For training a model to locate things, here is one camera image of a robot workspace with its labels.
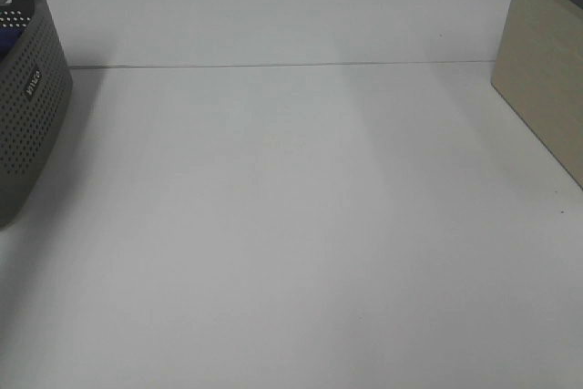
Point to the blue microfibre towel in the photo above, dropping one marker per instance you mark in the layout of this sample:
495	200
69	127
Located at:
8	39

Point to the beige storage box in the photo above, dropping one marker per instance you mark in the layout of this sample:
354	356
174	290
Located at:
538	72

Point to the grey perforated plastic basket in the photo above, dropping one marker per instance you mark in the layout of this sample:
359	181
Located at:
36	87

